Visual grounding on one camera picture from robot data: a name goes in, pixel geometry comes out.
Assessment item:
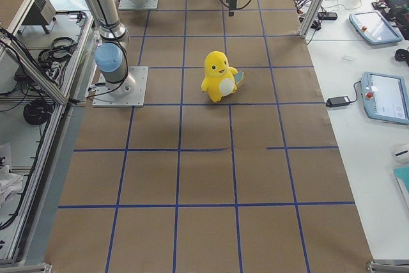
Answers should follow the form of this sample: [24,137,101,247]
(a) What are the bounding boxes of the blue teach pendant far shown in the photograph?
[349,11,403,45]

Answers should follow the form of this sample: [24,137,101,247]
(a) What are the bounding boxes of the crumpled white cloth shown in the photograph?
[0,143,24,213]

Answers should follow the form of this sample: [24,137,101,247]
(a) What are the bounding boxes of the yellow plush duck toy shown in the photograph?
[201,51,244,103]

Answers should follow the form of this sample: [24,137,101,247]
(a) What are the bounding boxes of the blue teach pendant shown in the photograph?
[361,72,408,125]
[349,11,403,45]

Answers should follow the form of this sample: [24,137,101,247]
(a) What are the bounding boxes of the blue teach pendant near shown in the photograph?
[361,72,408,125]

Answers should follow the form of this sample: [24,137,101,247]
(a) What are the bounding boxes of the black power adapter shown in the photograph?
[325,96,351,108]

